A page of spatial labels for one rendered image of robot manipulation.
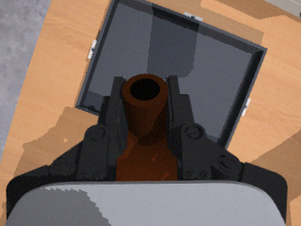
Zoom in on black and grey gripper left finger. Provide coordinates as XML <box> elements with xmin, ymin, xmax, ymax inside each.
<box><xmin>6</xmin><ymin>76</ymin><xmax>129</xmax><ymax>219</ymax></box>

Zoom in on brown bottle with cream base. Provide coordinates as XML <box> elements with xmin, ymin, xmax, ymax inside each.
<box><xmin>116</xmin><ymin>73</ymin><xmax>178</xmax><ymax>182</ymax></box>

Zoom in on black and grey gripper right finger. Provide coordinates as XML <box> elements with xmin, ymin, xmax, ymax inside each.
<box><xmin>166</xmin><ymin>75</ymin><xmax>288</xmax><ymax>225</ymax></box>

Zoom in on dark grey tray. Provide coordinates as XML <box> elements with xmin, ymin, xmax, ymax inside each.
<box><xmin>75</xmin><ymin>0</ymin><xmax>268</xmax><ymax>150</ymax></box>

